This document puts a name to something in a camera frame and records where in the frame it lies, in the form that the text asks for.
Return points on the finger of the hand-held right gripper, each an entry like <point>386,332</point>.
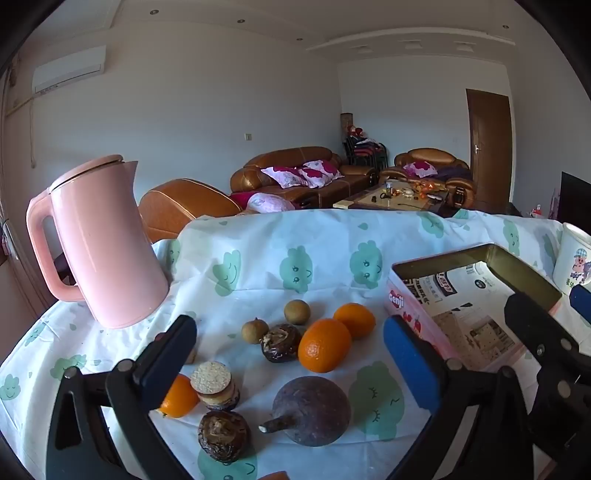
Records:
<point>581,302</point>
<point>531,318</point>

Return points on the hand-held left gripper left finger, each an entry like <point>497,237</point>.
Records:
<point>166,364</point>

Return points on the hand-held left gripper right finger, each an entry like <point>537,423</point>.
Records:
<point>411,364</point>

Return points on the orange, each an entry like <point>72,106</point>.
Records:
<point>354,320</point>
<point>182,397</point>
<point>323,346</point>

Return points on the cut lotus root piece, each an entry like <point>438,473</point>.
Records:
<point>211,377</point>

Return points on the metal tray with newspaper lining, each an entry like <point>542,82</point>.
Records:
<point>406,314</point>

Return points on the dark dried mushroom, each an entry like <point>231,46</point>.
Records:
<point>224,434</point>

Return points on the large purple passion fruit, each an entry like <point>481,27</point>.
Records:
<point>310,417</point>

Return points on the dark chestnut-like mushroom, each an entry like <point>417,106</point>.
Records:
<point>280,343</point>

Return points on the white cartoon cup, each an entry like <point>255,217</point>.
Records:
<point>568,244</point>

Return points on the newspaper lining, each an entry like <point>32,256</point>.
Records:
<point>461,318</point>

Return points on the black television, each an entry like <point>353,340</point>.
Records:
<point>577,196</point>

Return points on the dark wooden chair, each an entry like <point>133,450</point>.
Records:
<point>64,272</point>

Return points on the pink electric kettle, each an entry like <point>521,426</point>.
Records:
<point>106,240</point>

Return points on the orange item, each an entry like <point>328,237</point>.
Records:
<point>276,476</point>

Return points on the purple blanket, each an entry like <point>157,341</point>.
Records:
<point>455,173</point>

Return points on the white cloud-print tablecloth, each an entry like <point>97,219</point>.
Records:
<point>277,240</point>

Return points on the wooden coffee table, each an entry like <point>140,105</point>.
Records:
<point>369,199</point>

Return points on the brown wooden door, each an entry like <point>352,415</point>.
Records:
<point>489,152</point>

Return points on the floral pink pillow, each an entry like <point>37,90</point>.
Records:
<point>284,176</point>
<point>321,173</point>
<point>420,169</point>

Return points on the brown leather armchair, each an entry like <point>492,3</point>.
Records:
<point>431,154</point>

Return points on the pale pink pillow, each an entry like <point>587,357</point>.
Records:
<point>270,203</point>

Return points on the stacked dark chairs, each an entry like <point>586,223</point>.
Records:
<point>364,154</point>

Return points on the long brown leather sofa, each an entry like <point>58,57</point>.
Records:
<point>286,159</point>

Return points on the tall floor lamp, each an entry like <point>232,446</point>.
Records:
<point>346,121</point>

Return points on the white air conditioner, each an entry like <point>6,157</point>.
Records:
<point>69,69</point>

